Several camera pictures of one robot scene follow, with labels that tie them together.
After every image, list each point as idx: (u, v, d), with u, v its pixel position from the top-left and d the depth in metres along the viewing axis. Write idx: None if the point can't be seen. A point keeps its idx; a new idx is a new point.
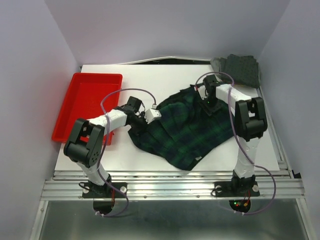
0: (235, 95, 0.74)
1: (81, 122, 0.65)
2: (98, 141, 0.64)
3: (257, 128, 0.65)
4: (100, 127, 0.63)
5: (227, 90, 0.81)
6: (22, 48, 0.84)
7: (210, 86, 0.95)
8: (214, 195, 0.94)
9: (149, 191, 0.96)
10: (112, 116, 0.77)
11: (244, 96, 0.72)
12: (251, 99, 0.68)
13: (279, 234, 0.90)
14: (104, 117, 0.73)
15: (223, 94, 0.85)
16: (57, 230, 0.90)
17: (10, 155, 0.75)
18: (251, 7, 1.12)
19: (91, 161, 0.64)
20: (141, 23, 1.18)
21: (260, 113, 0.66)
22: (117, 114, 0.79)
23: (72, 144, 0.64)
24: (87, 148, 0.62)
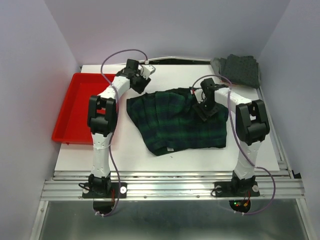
0: (235, 99, 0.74)
1: (95, 99, 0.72)
2: (114, 111, 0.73)
3: (259, 132, 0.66)
4: (112, 101, 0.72)
5: (226, 93, 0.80)
6: (22, 49, 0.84)
7: (208, 90, 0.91)
8: (214, 195, 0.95)
9: (149, 191, 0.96)
10: (118, 85, 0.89)
11: (243, 99, 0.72)
12: (251, 102, 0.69)
13: (280, 235, 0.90)
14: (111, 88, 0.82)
15: (222, 97, 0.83)
16: (57, 231, 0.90)
17: (10, 155, 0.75)
18: (251, 7, 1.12)
19: (112, 128, 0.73)
20: (141, 23, 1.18)
21: (261, 117, 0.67)
22: (122, 82, 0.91)
23: (93, 119, 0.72)
24: (107, 120, 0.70)
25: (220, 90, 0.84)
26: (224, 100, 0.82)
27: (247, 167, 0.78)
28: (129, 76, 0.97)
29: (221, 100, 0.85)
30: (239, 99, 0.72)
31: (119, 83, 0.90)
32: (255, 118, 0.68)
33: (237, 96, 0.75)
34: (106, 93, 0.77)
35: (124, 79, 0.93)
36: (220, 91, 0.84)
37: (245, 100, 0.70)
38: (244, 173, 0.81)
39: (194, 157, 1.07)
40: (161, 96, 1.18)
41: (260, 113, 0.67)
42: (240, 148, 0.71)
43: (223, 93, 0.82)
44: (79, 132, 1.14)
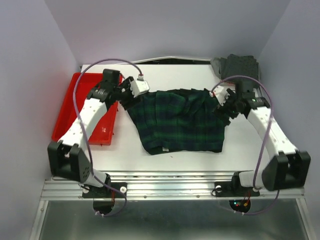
0: (274, 137, 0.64)
1: (54, 147, 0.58)
2: (83, 159, 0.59)
3: (289, 187, 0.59)
4: (76, 150, 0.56)
5: (267, 122, 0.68)
6: (22, 48, 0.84)
7: (241, 102, 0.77)
8: (214, 195, 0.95)
9: (149, 191, 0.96)
10: (87, 117, 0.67)
11: (285, 142, 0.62)
12: (294, 151, 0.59)
13: (279, 234, 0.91)
14: (77, 124, 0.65)
15: (257, 121, 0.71)
16: (57, 230, 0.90)
17: (9, 155, 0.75)
18: (251, 7, 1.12)
19: (84, 176, 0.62)
20: (141, 22, 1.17)
21: (301, 172, 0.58)
22: (93, 110, 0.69)
23: (57, 169, 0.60)
24: (74, 172, 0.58)
25: (258, 112, 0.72)
26: (260, 126, 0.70)
27: (252, 185, 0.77)
28: (105, 94, 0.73)
29: (256, 125, 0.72)
30: (280, 141, 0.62)
31: (89, 112, 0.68)
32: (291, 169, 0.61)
33: (278, 134, 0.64)
34: (71, 135, 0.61)
35: (97, 106, 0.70)
36: (258, 113, 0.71)
37: (287, 147, 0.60)
38: (245, 185, 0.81)
39: (194, 157, 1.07)
40: (162, 95, 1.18)
41: (300, 168, 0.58)
42: (254, 177, 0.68)
43: (262, 119, 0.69)
44: None
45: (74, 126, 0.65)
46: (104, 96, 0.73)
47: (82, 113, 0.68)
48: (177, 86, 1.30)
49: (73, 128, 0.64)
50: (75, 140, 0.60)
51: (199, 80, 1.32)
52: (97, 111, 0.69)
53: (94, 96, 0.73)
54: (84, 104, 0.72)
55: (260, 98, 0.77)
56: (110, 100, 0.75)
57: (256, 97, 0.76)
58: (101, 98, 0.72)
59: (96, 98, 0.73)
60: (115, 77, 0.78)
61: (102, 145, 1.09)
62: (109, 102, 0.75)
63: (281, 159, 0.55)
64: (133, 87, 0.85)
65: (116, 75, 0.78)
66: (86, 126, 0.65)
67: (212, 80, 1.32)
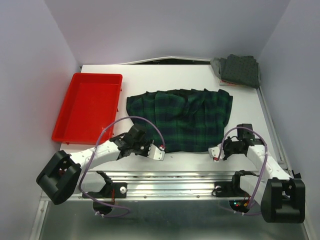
0: (269, 167, 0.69)
1: (60, 156, 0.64)
2: (69, 186, 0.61)
3: (288, 218, 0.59)
4: (76, 169, 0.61)
5: (263, 155, 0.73)
6: (22, 49, 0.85)
7: (242, 141, 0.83)
8: (214, 195, 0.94)
9: (149, 191, 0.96)
10: (100, 149, 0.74)
11: (279, 173, 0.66)
12: (288, 179, 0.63)
13: (279, 235, 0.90)
14: (90, 151, 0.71)
15: (255, 156, 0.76)
16: (56, 231, 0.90)
17: (10, 156, 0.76)
18: (251, 7, 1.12)
19: (61, 199, 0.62)
20: (140, 22, 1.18)
21: (297, 200, 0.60)
22: (108, 149, 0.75)
23: (46, 176, 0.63)
24: (57, 186, 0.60)
25: (255, 147, 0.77)
26: (257, 161, 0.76)
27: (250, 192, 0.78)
28: (124, 145, 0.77)
29: (253, 158, 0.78)
30: (275, 171, 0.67)
31: (104, 148, 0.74)
32: (289, 198, 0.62)
33: (274, 165, 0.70)
34: (80, 155, 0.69)
35: (114, 148, 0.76)
36: (255, 148, 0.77)
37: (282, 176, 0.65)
38: (244, 188, 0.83)
39: (194, 156, 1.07)
40: (162, 96, 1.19)
41: (296, 196, 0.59)
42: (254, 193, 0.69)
43: (258, 153, 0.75)
44: (79, 133, 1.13)
45: (87, 151, 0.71)
46: (121, 147, 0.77)
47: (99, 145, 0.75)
48: (177, 86, 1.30)
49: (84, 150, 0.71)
50: (79, 161, 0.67)
51: (199, 80, 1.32)
52: (111, 152, 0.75)
53: (115, 141, 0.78)
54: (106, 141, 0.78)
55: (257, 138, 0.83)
56: (126, 152, 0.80)
57: (255, 138, 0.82)
58: (118, 146, 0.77)
59: (115, 143, 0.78)
60: (142, 135, 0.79)
61: None
62: (123, 153, 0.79)
63: (275, 185, 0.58)
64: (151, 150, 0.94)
65: (143, 135, 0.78)
66: (96, 156, 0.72)
67: (212, 80, 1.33)
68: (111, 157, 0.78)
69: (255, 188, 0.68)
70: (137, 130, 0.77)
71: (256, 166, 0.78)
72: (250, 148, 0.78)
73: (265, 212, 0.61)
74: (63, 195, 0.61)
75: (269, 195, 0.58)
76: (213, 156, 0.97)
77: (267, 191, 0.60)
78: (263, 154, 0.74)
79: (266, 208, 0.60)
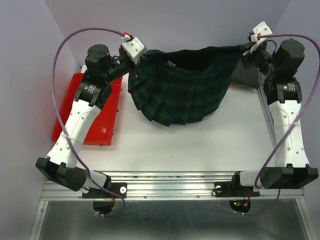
0: (288, 145, 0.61)
1: (40, 167, 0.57)
2: (74, 174, 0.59)
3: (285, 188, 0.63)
4: (64, 170, 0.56)
5: (288, 125, 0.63)
6: (23, 50, 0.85)
7: (270, 85, 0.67)
8: (214, 195, 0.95)
9: (148, 191, 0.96)
10: (73, 127, 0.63)
11: (297, 157, 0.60)
12: (304, 168, 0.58)
13: (279, 235, 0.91)
14: (64, 138, 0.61)
15: (280, 117, 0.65)
16: (57, 231, 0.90)
17: (9, 156, 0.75)
18: (251, 7, 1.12)
19: (78, 185, 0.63)
20: (141, 22, 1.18)
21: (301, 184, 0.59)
22: (81, 117, 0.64)
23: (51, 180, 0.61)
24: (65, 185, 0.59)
25: (284, 105, 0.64)
26: (279, 124, 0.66)
27: (250, 184, 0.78)
28: (95, 91, 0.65)
29: (276, 117, 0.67)
30: (292, 153, 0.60)
31: (77, 119, 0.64)
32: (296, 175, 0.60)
33: (295, 143, 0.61)
34: (58, 152, 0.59)
35: (86, 111, 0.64)
36: (283, 108, 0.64)
37: (298, 161, 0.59)
38: (244, 184, 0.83)
39: (194, 157, 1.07)
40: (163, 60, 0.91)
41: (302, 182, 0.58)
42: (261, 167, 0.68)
43: (285, 118, 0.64)
44: None
45: (61, 140, 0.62)
46: (94, 97, 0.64)
47: (69, 121, 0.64)
48: None
49: (59, 142, 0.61)
50: (62, 159, 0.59)
51: None
52: (85, 118, 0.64)
53: (84, 95, 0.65)
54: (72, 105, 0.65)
55: (292, 82, 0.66)
56: (103, 96, 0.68)
57: (288, 83, 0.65)
58: (91, 101, 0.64)
59: (84, 99, 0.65)
60: (103, 61, 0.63)
61: (102, 145, 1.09)
62: (101, 99, 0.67)
63: (287, 171, 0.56)
64: (127, 53, 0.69)
65: (103, 61, 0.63)
66: (73, 139, 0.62)
67: None
68: (95, 113, 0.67)
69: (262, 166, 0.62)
70: (94, 62, 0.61)
71: (274, 125, 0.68)
72: (277, 104, 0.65)
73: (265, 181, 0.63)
74: (76, 183, 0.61)
75: (276, 177, 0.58)
76: (254, 30, 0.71)
77: (275, 173, 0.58)
78: (289, 122, 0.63)
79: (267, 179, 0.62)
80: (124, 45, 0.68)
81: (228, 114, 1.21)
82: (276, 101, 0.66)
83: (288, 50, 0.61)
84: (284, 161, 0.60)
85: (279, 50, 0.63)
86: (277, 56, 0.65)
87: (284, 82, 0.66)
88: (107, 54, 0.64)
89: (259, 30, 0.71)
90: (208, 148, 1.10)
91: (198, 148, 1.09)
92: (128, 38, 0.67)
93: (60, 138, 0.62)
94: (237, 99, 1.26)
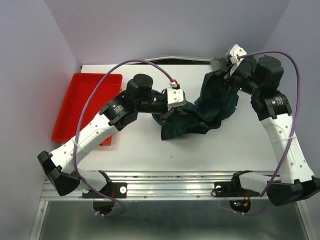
0: (291, 159, 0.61)
1: (40, 160, 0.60)
2: (65, 181, 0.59)
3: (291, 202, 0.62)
4: (57, 173, 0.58)
5: (286, 139, 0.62)
6: (23, 50, 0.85)
7: (259, 103, 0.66)
8: (214, 195, 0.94)
9: (149, 191, 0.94)
10: (85, 137, 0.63)
11: (302, 171, 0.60)
12: (310, 180, 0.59)
13: (279, 235, 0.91)
14: (71, 142, 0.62)
15: (274, 131, 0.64)
16: (57, 231, 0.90)
17: (9, 155, 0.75)
18: (251, 7, 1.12)
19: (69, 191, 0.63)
20: (141, 22, 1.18)
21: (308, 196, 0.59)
22: (96, 131, 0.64)
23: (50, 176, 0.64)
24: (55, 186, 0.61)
25: (277, 121, 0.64)
26: (274, 136, 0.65)
27: (251, 187, 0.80)
28: (120, 112, 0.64)
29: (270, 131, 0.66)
30: (297, 167, 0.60)
31: (91, 131, 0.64)
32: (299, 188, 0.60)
33: (297, 156, 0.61)
34: (60, 154, 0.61)
35: (103, 128, 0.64)
36: (276, 121, 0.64)
37: (303, 175, 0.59)
38: (245, 187, 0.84)
39: (194, 157, 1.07)
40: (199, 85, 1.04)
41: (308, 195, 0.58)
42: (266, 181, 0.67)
43: (280, 132, 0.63)
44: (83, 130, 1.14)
45: (69, 144, 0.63)
46: (116, 117, 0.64)
47: (84, 130, 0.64)
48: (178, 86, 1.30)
49: (67, 145, 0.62)
50: (60, 162, 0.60)
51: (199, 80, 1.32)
52: (99, 133, 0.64)
53: (109, 113, 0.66)
54: (94, 117, 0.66)
55: (278, 95, 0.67)
56: (125, 119, 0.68)
57: (275, 97, 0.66)
58: (112, 119, 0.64)
59: (108, 115, 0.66)
60: (144, 90, 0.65)
61: (102, 145, 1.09)
62: (122, 121, 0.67)
63: (296, 188, 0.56)
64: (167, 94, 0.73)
65: (142, 91, 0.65)
66: (79, 148, 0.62)
67: None
68: (112, 132, 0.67)
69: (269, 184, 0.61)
70: (135, 87, 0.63)
71: (270, 139, 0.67)
72: (269, 120, 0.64)
73: (273, 199, 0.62)
74: (66, 190, 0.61)
75: (286, 195, 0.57)
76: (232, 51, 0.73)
77: (284, 191, 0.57)
78: (286, 137, 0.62)
79: (274, 196, 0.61)
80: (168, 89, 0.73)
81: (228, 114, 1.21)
82: (267, 117, 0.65)
83: (267, 66, 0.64)
84: (290, 176, 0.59)
85: (258, 68, 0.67)
86: (257, 74, 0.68)
87: (272, 97, 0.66)
88: (149, 87, 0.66)
89: (236, 52, 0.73)
90: (209, 148, 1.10)
91: (198, 148, 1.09)
92: (175, 85, 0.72)
93: (69, 141, 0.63)
94: (237, 99, 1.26)
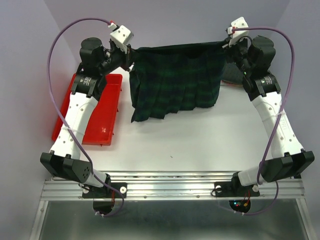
0: (280, 134, 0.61)
1: (45, 161, 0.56)
2: (79, 165, 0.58)
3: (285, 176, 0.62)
4: (70, 161, 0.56)
5: (276, 116, 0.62)
6: (22, 49, 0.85)
7: (249, 84, 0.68)
8: (214, 195, 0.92)
9: (149, 191, 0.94)
10: (74, 120, 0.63)
11: (290, 144, 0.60)
12: (300, 153, 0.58)
13: (279, 235, 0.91)
14: (65, 130, 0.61)
15: (264, 109, 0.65)
16: (57, 231, 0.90)
17: (8, 155, 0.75)
18: (251, 6, 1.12)
19: (83, 178, 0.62)
20: (140, 22, 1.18)
21: (299, 169, 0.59)
22: (81, 109, 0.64)
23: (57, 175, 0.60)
24: (71, 175, 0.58)
25: (266, 98, 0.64)
26: (266, 117, 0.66)
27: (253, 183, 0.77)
28: (91, 83, 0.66)
29: (262, 112, 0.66)
30: (287, 141, 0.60)
31: (76, 112, 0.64)
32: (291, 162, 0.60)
33: (286, 130, 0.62)
34: (61, 144, 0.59)
35: (85, 103, 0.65)
36: (266, 101, 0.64)
37: (293, 148, 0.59)
38: (244, 184, 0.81)
39: (194, 157, 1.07)
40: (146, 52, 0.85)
41: (300, 168, 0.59)
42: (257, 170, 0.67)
43: (270, 109, 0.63)
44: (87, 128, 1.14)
45: (62, 132, 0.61)
46: (90, 88, 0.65)
47: (68, 115, 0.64)
48: None
49: (61, 134, 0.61)
50: (66, 151, 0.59)
51: None
52: (85, 110, 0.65)
53: (80, 88, 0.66)
54: (70, 99, 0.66)
55: (268, 75, 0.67)
56: (100, 87, 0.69)
57: (265, 76, 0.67)
58: (88, 92, 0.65)
59: (81, 91, 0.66)
60: (98, 52, 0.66)
61: (102, 145, 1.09)
62: (98, 90, 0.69)
63: (286, 160, 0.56)
64: (116, 43, 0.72)
65: (98, 52, 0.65)
66: (75, 131, 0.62)
67: None
68: (94, 104, 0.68)
69: (261, 161, 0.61)
70: (89, 53, 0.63)
71: (261, 119, 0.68)
72: (259, 99, 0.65)
73: (267, 175, 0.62)
74: (82, 175, 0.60)
75: (277, 168, 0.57)
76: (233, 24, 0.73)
77: (276, 165, 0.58)
78: (275, 113, 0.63)
79: (268, 173, 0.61)
80: (112, 34, 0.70)
81: (228, 113, 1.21)
82: (257, 95, 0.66)
83: (260, 47, 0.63)
84: (281, 150, 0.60)
85: (251, 48, 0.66)
86: (250, 54, 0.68)
87: (261, 77, 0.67)
88: (100, 46, 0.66)
89: (237, 24, 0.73)
90: (208, 148, 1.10)
91: (198, 148, 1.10)
92: (115, 26, 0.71)
93: (61, 131, 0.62)
94: (234, 99, 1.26)
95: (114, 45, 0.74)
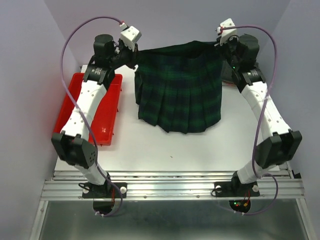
0: (268, 116, 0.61)
1: (55, 139, 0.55)
2: (88, 148, 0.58)
3: (278, 161, 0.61)
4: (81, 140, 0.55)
5: (262, 101, 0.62)
6: (23, 49, 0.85)
7: (238, 77, 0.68)
8: (214, 195, 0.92)
9: (149, 191, 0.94)
10: (85, 104, 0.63)
11: (278, 124, 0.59)
12: (287, 132, 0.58)
13: (279, 235, 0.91)
14: (76, 112, 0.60)
15: (252, 98, 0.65)
16: (57, 231, 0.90)
17: (8, 155, 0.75)
18: (251, 6, 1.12)
19: (89, 162, 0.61)
20: (141, 22, 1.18)
21: (291, 149, 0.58)
22: (91, 94, 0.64)
23: (65, 157, 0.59)
24: (79, 156, 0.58)
25: (253, 87, 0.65)
26: (254, 103, 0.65)
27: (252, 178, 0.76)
28: (102, 74, 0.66)
29: (251, 100, 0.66)
30: (274, 122, 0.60)
31: (88, 97, 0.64)
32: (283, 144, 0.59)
33: (273, 112, 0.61)
34: (72, 125, 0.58)
35: (96, 89, 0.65)
36: (253, 89, 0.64)
37: (281, 128, 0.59)
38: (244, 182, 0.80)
39: (194, 156, 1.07)
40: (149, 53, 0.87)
41: (291, 148, 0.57)
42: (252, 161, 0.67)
43: (257, 96, 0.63)
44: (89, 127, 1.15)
45: (73, 114, 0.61)
46: (101, 77, 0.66)
47: (80, 99, 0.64)
48: None
49: (72, 117, 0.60)
50: (77, 131, 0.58)
51: None
52: (96, 95, 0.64)
53: (92, 77, 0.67)
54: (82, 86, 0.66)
55: (255, 69, 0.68)
56: (110, 77, 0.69)
57: (251, 70, 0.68)
58: (99, 80, 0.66)
59: (93, 80, 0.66)
60: (109, 47, 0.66)
61: (102, 144, 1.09)
62: (109, 81, 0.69)
63: (275, 139, 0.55)
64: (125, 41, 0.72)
65: (110, 46, 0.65)
66: (86, 114, 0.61)
67: None
68: (103, 92, 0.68)
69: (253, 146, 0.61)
70: (101, 45, 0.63)
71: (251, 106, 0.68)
72: (246, 88, 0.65)
73: (261, 160, 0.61)
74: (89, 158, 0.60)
75: (267, 147, 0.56)
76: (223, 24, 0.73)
77: (266, 145, 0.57)
78: (262, 98, 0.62)
79: (261, 157, 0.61)
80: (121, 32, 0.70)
81: (227, 113, 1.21)
82: (245, 86, 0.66)
83: (246, 43, 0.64)
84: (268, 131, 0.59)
85: (239, 45, 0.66)
86: (238, 50, 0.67)
87: (248, 70, 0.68)
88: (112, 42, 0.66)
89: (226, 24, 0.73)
90: (208, 148, 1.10)
91: (198, 148, 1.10)
92: (125, 25, 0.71)
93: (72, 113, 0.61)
94: (234, 99, 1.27)
95: (123, 43, 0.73)
